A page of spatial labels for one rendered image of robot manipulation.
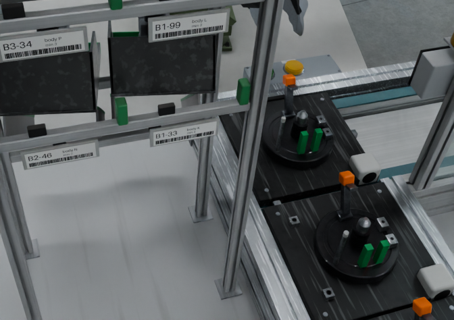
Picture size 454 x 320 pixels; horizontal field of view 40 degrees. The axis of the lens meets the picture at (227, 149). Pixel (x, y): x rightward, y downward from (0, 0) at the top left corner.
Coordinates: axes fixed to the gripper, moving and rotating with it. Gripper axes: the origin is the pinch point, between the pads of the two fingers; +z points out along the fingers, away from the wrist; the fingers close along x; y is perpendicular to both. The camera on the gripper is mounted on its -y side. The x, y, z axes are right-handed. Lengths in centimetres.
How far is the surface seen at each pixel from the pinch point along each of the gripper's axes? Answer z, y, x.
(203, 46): -27, -41, -16
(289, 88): 4.5, -11.2, -7.4
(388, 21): 116, 174, 47
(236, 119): 10.4, -16.4, 2.8
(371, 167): 16.6, -15.0, -24.3
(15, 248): -9, -67, 4
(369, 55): 114, 142, 44
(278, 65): 12.8, 4.8, 4.8
